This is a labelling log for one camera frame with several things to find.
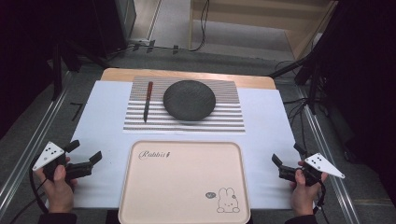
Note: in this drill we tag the white table cover sheet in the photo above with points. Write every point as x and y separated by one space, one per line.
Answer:
267 130

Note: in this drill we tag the person's right hand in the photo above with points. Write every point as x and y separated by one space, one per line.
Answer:
302 196

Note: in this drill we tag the striped placemat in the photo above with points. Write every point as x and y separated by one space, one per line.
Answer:
186 124

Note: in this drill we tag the person's left hand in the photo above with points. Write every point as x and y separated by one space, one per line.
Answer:
59 193

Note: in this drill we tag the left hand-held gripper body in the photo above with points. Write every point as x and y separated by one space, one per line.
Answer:
48 154

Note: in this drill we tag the black metal stand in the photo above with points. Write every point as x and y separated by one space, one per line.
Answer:
311 77
57 71

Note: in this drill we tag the dark round plate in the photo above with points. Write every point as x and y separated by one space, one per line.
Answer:
189 100

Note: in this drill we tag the dark cabinet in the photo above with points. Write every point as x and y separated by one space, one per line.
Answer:
113 25

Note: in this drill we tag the metal floor rail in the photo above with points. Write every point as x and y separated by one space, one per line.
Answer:
28 146
327 149

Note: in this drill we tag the light wooden platform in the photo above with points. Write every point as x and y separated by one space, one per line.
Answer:
280 21

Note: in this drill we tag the white power strip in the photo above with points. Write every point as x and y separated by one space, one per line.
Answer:
140 41

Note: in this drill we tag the beige tray with rabbit print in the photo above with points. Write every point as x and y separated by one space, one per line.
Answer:
183 183

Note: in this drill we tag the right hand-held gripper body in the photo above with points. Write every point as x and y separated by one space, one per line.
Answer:
323 165

